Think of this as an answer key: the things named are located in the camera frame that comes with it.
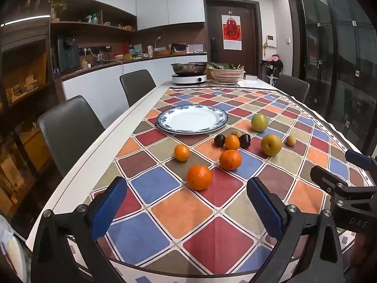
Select wooden wall shelf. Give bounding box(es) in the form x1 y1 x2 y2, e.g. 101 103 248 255
50 0 138 41

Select white cloth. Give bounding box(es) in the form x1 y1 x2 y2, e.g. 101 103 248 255
0 215 28 283

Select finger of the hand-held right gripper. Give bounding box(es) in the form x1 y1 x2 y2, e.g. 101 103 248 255
345 150 377 173
310 165 354 210

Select large orange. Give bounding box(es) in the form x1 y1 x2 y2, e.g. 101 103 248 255
187 164 213 191

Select medium orange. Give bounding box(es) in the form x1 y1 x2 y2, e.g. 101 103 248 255
219 149 242 171

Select white induction cooker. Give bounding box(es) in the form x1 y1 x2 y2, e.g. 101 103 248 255
171 73 208 86

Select black water dispenser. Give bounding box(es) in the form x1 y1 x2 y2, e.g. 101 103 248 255
57 33 80 72

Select dark glass sliding door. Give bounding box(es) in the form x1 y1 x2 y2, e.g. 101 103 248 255
287 0 377 155

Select colourful checkered tablecloth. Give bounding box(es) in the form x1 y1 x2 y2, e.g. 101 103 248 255
63 85 373 283

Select dark glass display cabinet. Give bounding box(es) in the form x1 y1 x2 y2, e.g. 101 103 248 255
0 0 60 214

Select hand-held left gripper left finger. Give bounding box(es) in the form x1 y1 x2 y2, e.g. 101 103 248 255
31 176 128 283

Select woven basket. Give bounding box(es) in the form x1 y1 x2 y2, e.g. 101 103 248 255
206 68 246 84

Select pink and black clothing pile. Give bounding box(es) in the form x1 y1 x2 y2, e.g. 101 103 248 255
260 54 284 77

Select grey dining chair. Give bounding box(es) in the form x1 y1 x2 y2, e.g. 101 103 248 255
37 95 106 178
274 74 311 96
119 69 157 108

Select small orange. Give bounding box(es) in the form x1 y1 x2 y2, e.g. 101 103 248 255
225 134 240 150
174 144 191 162

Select white upper cabinets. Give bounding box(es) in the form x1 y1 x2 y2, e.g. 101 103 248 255
54 0 205 32

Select green apple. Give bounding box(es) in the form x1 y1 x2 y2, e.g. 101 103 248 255
251 113 269 133

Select red and white wall calendar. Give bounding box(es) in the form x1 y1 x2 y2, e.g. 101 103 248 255
221 14 243 51

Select steel pot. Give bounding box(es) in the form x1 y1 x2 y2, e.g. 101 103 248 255
170 62 208 76

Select dark brown door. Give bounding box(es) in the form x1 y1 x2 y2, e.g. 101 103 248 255
203 0 261 79

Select yellow pear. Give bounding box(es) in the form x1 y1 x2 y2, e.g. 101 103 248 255
261 133 283 156

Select white counter cabinet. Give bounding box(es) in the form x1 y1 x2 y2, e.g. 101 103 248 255
61 54 208 110

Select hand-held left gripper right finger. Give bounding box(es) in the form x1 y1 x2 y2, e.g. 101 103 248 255
247 177 345 283

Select green leafy vegetables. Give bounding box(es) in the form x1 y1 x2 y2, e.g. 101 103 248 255
207 62 245 71

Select blue rimmed white plate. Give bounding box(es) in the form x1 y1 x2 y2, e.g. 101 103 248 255
156 105 229 134

